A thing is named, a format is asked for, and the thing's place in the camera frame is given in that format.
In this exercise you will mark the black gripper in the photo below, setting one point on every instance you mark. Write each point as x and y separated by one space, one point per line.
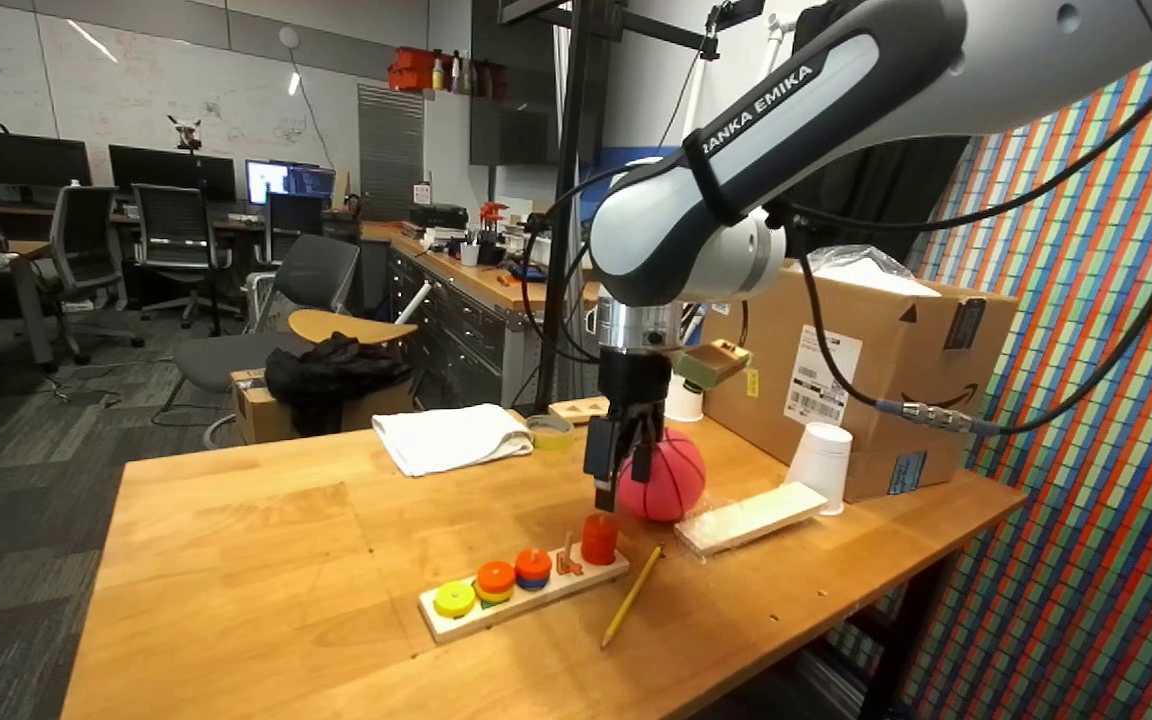
636 395

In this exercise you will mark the pink rubber basketball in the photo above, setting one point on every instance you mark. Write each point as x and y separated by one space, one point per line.
672 487

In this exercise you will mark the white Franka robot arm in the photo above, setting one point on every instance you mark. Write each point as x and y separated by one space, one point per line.
761 144

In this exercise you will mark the large cardboard shipping box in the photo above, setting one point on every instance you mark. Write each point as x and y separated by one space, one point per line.
889 387

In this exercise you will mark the long wooden shape board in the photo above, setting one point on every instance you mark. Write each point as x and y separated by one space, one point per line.
583 409

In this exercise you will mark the small yellow bowl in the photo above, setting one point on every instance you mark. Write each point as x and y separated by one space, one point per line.
550 429

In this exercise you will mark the small white cup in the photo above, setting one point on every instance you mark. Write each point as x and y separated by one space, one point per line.
687 400

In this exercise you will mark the red cylinder peg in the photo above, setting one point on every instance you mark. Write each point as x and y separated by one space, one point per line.
602 541

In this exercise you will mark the white rectangular foam block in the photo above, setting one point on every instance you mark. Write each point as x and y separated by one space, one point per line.
748 516

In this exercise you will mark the yellow pencil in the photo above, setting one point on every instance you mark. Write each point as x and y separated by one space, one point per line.
632 597

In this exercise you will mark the white wooden peg board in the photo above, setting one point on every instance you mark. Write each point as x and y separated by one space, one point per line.
522 606

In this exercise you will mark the tall white cup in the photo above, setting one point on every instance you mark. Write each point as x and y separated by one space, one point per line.
823 467

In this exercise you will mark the wooden top workbench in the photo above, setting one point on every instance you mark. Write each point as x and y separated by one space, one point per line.
469 286

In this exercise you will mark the black vertical pole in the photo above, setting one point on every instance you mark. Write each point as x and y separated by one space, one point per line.
570 203

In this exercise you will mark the black bag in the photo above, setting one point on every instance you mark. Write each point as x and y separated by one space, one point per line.
336 381

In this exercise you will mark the round wooden stool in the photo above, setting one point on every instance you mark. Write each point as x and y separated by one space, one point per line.
348 326

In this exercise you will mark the clear plastic bag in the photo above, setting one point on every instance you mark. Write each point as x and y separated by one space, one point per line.
868 268

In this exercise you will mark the grey office chair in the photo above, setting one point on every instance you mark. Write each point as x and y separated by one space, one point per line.
289 300

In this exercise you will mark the low wooden crate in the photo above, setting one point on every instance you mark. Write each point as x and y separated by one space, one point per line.
259 407

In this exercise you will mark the lit blue computer monitor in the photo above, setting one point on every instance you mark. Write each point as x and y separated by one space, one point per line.
289 183

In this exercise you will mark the orange shelf container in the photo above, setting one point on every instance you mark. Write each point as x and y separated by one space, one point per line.
412 71

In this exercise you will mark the multicolour woven backdrop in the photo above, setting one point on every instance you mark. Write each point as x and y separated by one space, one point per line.
1109 467

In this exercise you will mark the black mesh office chair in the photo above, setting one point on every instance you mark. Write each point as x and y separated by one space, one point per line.
86 262
182 241

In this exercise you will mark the black computer monitor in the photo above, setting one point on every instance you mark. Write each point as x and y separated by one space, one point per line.
175 175

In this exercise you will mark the wide black monitor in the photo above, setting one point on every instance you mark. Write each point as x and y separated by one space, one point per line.
11 153

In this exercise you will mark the yellowish wrist camera box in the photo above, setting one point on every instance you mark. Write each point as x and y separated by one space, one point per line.
712 363

